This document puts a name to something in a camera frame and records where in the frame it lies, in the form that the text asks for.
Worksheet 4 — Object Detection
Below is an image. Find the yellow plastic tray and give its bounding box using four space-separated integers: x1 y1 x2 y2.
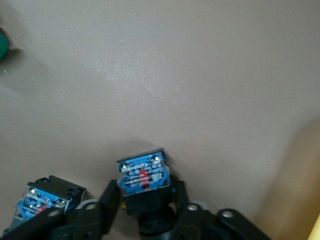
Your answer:
308 217 320 240

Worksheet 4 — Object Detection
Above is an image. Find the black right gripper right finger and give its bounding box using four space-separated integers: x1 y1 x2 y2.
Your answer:
171 179 273 240

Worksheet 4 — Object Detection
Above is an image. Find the green push button switch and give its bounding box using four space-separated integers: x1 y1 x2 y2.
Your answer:
0 26 10 60

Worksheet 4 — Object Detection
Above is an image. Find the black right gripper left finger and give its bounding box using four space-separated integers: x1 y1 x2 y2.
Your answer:
0 178 124 240

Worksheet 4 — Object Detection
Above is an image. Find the yellow push button switch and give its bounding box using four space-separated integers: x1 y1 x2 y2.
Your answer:
116 147 181 237
14 174 87 227

